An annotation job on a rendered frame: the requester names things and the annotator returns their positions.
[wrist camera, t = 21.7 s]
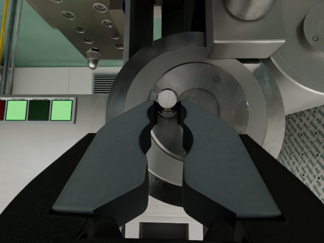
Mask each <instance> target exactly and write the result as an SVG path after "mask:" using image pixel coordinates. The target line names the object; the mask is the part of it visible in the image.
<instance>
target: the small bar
mask: <svg viewBox="0 0 324 243"><path fill-rule="evenodd" d="M109 11H110V13H111V16H112V18H113V20H114V22H115V25H116V27H117V29H118V31H119V34H120V36H121V38H122V40H124V20H125V5H124V2H123V0H110V1H109Z"/></svg>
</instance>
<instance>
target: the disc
mask: <svg viewBox="0 0 324 243"><path fill-rule="evenodd" d="M188 46H201V47H206V32H181V33H176V34H172V35H168V36H165V37H162V38H159V39H157V40H155V41H153V42H151V43H149V44H148V45H146V46H144V47H143V48H141V49H140V50H139V51H138V52H136V53H135V54H134V55H133V56H132V57H131V58H130V59H129V60H128V61H127V62H126V63H125V64H124V66H123V67H122V68H121V70H120V71H119V73H118V75H117V76H116V78H115V80H114V82H113V84H112V87H111V89H110V92H109V95H108V100H107V106H106V123H108V122H109V121H110V120H112V119H114V118H115V117H117V116H118V115H120V114H122V113H123V108H124V102H125V99H126V95H127V92H128V90H129V87H130V85H131V83H132V82H133V80H134V78H135V77H136V75H137V74H138V73H139V71H140V70H141V69H142V68H143V67H144V66H145V65H146V64H147V63H148V62H150V61H151V60H152V59H154V58H155V57H157V56H159V55H161V54H163V53H165V52H167V51H170V50H173V49H176V48H181V47H188ZM236 59H237V60H238V61H239V62H241V63H242V64H243V65H244V66H245V67H246V68H247V69H248V70H249V71H250V72H251V73H252V74H253V76H254V77H255V79H256V80H257V82H258V84H259V86H260V87H261V90H262V92H263V94H264V97H265V100H266V105H267V112H268V125H267V131H266V135H265V139H264V142H263V145H262V148H263V149H265V150H266V151H267V152H268V153H269V154H270V155H272V156H273V157H274V158H275V159H277V157H278V155H279V153H280V150H281V147H282V144H283V140H284V133H285V110H284V103H283V99H282V95H281V92H280V90H279V87H278V85H277V83H276V81H275V79H274V77H273V76H272V74H271V73H270V71H269V70H268V68H267V67H266V66H265V65H264V63H263V62H262V61H261V60H260V59H259V58H236ZM148 176H149V196H151V197H153V198H155V199H157V200H159V201H161V202H164V203H167V204H170V205H174V206H178V207H183V204H182V186H178V185H174V184H171V183H169V182H166V181H164V180H162V179H160V178H159V177H157V176H155V175H154V174H153V173H152V172H150V171H149V170H148Z"/></svg>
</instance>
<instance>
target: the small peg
mask: <svg viewBox="0 0 324 243"><path fill-rule="evenodd" d="M178 102H179V96H178V94H177V92H176V91H174V90H173V89H169V88H165V89H162V90H160V91H159V92H158V93H157V95H156V104H157V108H158V111H159V113H160V114H161V115H162V116H163V117H165V118H171V117H173V116H174V115H175V114H176V113H177V109H178Z"/></svg>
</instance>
